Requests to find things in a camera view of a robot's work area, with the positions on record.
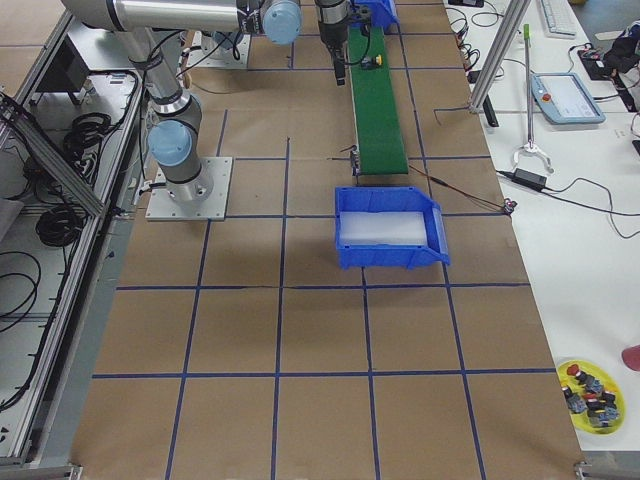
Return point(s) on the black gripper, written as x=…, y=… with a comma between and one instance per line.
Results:
x=330, y=31

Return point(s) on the yellow push button switch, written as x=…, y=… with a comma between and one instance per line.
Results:
x=372, y=62

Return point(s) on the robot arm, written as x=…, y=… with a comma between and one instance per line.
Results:
x=332, y=20
x=173, y=141

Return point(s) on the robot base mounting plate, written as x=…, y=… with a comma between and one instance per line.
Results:
x=204, y=198

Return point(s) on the yellow plate of buttons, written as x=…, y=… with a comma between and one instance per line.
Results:
x=594, y=400

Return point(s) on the blue plastic bin left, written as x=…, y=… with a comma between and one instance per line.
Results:
x=383, y=12

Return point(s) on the blue plastic bin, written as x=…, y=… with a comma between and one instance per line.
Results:
x=383, y=12
x=391, y=199

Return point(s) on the green conveyor belt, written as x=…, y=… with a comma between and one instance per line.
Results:
x=379, y=138

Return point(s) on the white foam pad right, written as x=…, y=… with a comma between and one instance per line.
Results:
x=382, y=228

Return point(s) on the grabber reach tool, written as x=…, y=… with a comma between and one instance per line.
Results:
x=530, y=148

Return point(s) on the blue plastic bin right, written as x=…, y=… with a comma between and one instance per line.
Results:
x=391, y=199

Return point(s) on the white keyboard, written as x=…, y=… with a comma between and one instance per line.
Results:
x=557, y=19

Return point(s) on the teach pendant tablet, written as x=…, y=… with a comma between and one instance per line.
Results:
x=564, y=100

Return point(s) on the black power adapter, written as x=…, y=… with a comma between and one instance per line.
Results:
x=529, y=179

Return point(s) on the aluminium profile post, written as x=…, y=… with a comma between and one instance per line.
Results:
x=513, y=17

